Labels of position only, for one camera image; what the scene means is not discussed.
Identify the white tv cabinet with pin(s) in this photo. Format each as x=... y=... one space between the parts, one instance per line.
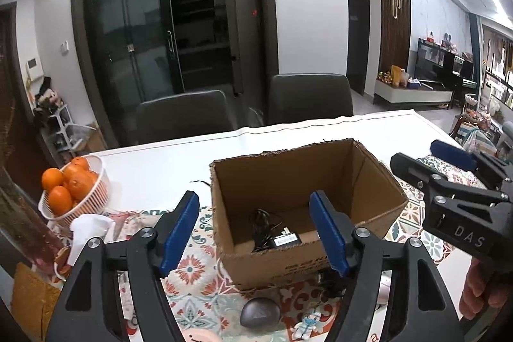
x=400 y=95

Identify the black adapter inside box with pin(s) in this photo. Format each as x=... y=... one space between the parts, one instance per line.
x=269 y=232

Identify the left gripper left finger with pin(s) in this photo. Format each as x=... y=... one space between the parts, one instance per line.
x=89 y=306

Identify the left grey dining chair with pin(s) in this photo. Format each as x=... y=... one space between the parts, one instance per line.
x=184 y=115

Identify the person's right hand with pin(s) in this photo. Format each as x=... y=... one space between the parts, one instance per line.
x=480 y=290

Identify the small astronaut figurine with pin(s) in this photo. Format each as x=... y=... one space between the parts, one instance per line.
x=307 y=325

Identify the silver egg-shaped object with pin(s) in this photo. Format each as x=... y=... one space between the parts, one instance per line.
x=260 y=312

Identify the grey refrigerator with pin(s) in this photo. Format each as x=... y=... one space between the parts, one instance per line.
x=244 y=42

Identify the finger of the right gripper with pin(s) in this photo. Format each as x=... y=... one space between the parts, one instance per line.
x=432 y=183
x=485 y=167

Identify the brown cardboard box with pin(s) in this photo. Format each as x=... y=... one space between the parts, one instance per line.
x=281 y=182

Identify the white basket of oranges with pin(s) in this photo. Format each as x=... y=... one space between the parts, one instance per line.
x=82 y=186

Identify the floral tissue pouch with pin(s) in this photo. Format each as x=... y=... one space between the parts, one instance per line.
x=110 y=226

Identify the white shoe rack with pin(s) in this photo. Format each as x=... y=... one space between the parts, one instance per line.
x=59 y=136

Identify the black television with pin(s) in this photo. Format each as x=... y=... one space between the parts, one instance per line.
x=438 y=65

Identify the patterned tablecloth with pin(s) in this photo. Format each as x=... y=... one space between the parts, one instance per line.
x=202 y=294

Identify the woven yellow mat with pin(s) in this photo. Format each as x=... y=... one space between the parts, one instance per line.
x=33 y=301

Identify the right grey dining chair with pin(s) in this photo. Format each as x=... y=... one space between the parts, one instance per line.
x=301 y=97

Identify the black glass sliding door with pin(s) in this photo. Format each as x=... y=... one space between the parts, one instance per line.
x=132 y=44

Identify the grey dining chair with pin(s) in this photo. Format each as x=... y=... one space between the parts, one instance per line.
x=184 y=115
x=301 y=97

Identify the vase with dried flowers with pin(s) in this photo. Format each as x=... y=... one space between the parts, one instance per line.
x=20 y=224

